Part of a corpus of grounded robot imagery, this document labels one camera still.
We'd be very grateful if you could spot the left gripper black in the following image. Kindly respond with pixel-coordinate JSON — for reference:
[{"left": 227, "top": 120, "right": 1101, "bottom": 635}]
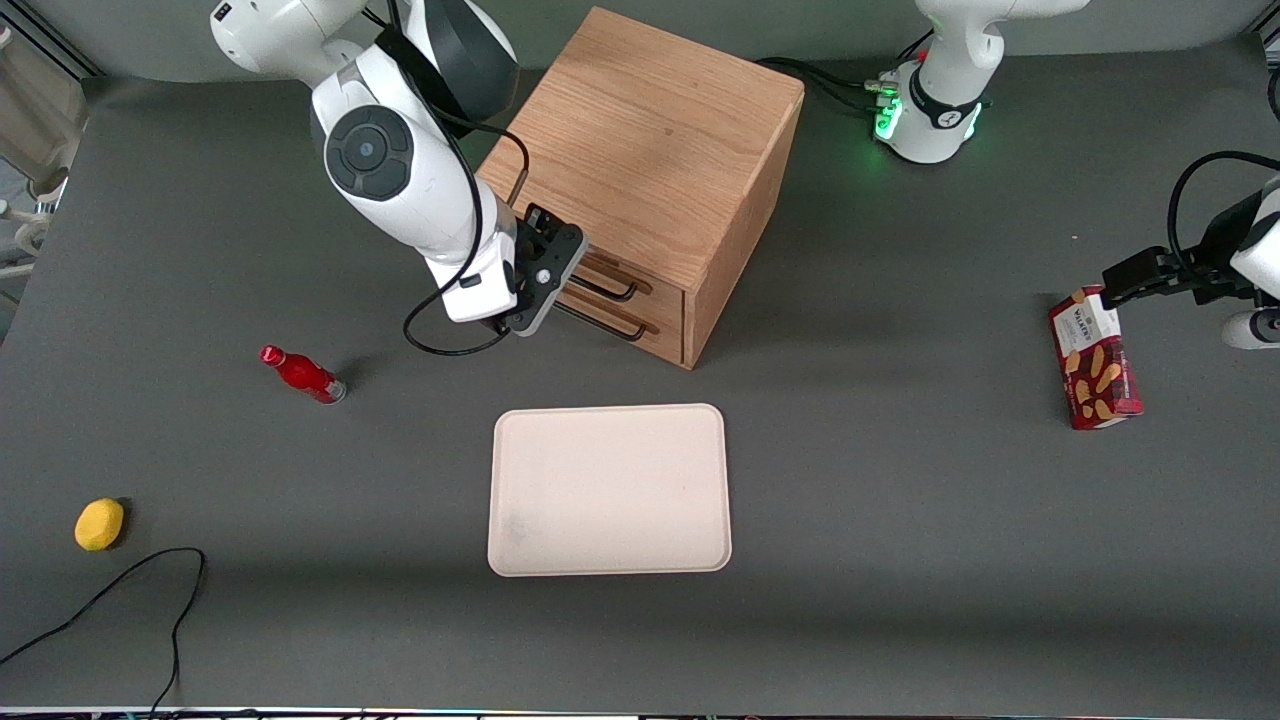
[{"left": 1102, "top": 190, "right": 1264, "bottom": 309}]

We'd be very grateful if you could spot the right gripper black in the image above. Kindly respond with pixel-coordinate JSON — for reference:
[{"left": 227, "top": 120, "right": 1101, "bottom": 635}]
[{"left": 512, "top": 206, "right": 563, "bottom": 273}]

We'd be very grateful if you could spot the wooden drawer with black handle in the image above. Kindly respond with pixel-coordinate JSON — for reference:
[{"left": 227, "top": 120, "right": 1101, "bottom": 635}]
[
  {"left": 555, "top": 300, "right": 687, "bottom": 369},
  {"left": 560, "top": 245, "right": 687, "bottom": 331}
]

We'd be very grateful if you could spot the oak wooden drawer cabinet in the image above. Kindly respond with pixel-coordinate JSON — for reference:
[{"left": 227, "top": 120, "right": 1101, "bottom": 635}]
[{"left": 478, "top": 7, "right": 806, "bottom": 371}]

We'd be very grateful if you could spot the red Walkers cookie box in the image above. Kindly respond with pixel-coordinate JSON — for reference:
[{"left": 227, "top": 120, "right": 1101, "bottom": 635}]
[{"left": 1048, "top": 285, "right": 1144, "bottom": 431}]

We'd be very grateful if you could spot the beige plastic tray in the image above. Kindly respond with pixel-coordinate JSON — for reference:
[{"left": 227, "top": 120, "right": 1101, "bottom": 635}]
[{"left": 487, "top": 403, "right": 733, "bottom": 578}]

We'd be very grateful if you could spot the red plastic bottle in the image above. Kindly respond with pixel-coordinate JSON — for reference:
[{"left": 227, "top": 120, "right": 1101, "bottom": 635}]
[{"left": 260, "top": 345, "right": 348, "bottom": 405}]

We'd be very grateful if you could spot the translucent plastic container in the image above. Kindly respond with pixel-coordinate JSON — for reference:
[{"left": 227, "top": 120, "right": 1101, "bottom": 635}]
[{"left": 0, "top": 30, "right": 88, "bottom": 201}]

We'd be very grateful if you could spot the yellow lemon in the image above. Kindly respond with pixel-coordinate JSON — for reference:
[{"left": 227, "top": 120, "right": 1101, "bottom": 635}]
[{"left": 74, "top": 498, "right": 126, "bottom": 552}]

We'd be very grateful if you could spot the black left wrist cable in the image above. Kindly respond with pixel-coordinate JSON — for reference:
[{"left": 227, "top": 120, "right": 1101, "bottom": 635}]
[{"left": 1167, "top": 150, "right": 1280, "bottom": 271}]

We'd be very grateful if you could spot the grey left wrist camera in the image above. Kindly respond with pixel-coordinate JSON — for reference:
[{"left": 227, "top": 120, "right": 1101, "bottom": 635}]
[{"left": 1222, "top": 308, "right": 1280, "bottom": 351}]

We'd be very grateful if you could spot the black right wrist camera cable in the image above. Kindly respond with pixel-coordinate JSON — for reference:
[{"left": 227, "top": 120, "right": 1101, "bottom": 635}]
[{"left": 404, "top": 100, "right": 531, "bottom": 357}]

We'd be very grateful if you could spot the thin black table cable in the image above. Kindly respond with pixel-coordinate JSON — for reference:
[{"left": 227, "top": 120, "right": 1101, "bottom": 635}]
[{"left": 0, "top": 547, "right": 208, "bottom": 713}]

